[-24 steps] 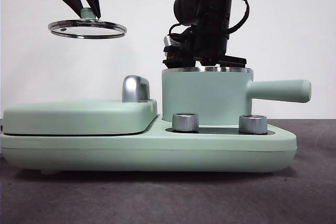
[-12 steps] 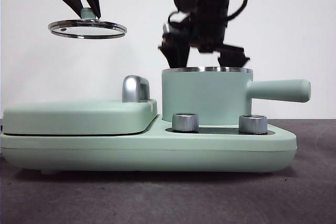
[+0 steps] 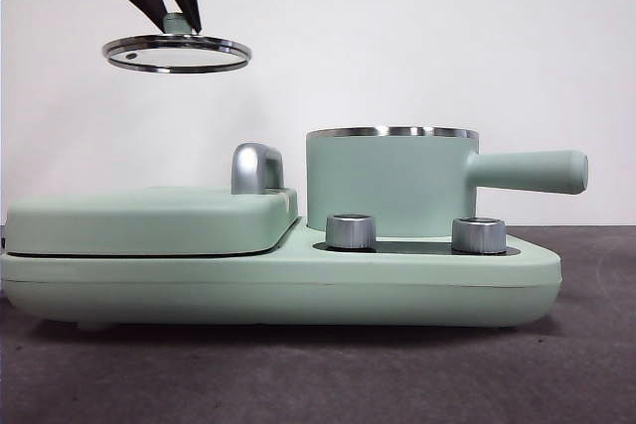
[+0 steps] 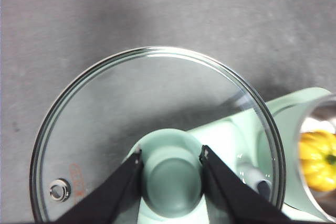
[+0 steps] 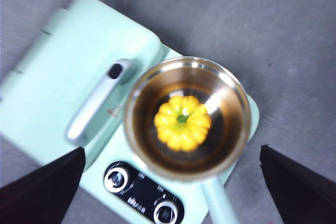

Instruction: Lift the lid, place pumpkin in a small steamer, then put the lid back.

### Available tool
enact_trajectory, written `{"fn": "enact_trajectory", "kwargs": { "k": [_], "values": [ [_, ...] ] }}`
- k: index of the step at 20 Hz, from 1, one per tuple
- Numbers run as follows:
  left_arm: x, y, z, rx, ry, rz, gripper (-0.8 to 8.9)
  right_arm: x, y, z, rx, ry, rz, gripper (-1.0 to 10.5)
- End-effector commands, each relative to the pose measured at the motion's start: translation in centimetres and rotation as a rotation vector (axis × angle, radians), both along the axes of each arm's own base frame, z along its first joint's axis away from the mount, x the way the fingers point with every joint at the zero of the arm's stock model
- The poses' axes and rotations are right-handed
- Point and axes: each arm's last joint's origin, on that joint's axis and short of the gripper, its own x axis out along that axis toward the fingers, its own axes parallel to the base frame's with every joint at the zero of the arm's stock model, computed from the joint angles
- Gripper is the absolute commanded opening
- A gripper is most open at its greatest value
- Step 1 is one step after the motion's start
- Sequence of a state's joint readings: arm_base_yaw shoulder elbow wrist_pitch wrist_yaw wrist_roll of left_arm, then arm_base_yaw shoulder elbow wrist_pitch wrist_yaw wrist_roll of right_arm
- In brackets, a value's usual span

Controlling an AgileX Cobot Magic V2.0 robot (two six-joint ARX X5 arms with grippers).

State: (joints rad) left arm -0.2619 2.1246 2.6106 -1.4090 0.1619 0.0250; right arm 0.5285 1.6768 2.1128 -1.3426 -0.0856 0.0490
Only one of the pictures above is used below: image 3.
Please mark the black control panel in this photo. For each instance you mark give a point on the black control panel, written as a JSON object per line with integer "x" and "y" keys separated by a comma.
{"x": 412, "y": 246}

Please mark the silver control knob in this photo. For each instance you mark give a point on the silver control knob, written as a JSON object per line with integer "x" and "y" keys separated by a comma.
{"x": 350, "y": 233}
{"x": 478, "y": 235}

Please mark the glass lid with green knob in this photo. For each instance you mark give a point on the glass lid with green knob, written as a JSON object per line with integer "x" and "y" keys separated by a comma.
{"x": 174, "y": 54}

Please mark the green breakfast machine base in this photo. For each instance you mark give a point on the green breakfast machine base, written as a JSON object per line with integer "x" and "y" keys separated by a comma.
{"x": 199, "y": 290}

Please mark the green hinged griddle cover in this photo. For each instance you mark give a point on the green hinged griddle cover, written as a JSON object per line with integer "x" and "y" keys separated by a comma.
{"x": 149, "y": 220}

